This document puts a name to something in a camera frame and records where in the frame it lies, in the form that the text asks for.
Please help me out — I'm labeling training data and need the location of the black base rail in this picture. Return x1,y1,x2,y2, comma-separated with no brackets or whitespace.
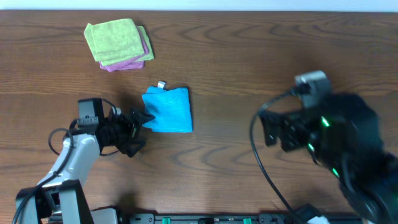
88,203,364,224

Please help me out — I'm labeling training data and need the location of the blue microfiber cloth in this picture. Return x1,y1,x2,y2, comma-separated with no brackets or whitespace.
142,86,193,133

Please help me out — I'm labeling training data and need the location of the bottom purple folded cloth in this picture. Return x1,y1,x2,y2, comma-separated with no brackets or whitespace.
100,61,145,72

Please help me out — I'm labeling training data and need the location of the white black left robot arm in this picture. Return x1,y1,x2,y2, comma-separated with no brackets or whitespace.
12,98,155,223

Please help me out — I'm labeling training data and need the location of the lower green folded cloth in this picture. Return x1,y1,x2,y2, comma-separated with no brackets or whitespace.
101,26,155,67

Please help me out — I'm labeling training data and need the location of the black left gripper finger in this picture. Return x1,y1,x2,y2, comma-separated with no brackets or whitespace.
123,139,146,157
130,108,155,127

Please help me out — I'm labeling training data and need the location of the green folded cloth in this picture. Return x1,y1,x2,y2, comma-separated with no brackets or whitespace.
101,26,155,67
84,19,144,65

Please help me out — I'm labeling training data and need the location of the top green folded cloth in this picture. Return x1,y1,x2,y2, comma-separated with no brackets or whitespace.
84,19,144,65

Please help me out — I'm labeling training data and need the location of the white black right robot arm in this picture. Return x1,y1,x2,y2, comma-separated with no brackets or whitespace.
259,93,397,223

